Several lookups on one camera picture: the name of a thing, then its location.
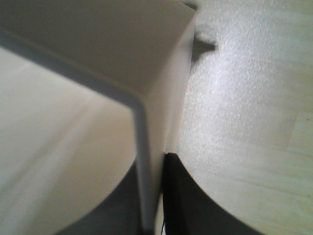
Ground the white plastic trash bin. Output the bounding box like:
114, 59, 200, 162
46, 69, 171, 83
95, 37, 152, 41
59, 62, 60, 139
0, 0, 196, 235

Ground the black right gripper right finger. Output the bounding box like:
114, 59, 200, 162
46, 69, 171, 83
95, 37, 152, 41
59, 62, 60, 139
162, 153, 260, 235

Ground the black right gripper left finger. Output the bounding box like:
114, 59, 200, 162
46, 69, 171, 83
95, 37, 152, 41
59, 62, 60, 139
57, 164, 141, 235

